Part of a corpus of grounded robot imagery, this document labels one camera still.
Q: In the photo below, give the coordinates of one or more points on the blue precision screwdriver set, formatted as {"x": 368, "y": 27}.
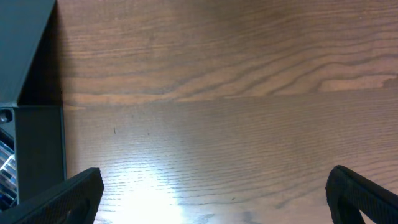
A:
{"x": 8, "y": 178}

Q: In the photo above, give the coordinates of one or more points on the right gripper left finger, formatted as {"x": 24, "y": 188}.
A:
{"x": 75, "y": 200}

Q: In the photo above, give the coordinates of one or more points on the dark green box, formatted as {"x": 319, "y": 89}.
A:
{"x": 31, "y": 94}

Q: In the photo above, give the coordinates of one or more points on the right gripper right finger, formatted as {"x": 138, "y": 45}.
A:
{"x": 349, "y": 195}

